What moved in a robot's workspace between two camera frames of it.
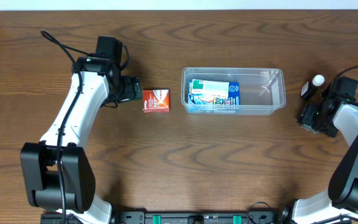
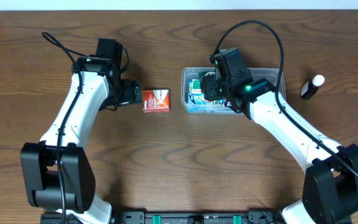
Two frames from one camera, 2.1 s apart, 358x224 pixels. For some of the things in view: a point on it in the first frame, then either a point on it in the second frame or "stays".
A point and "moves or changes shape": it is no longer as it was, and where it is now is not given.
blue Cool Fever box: (233, 98) stays
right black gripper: (308, 117) to (206, 86)
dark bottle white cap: (311, 86) stays
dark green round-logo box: (309, 128) moves or changes shape
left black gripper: (132, 89) stays
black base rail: (182, 217) stays
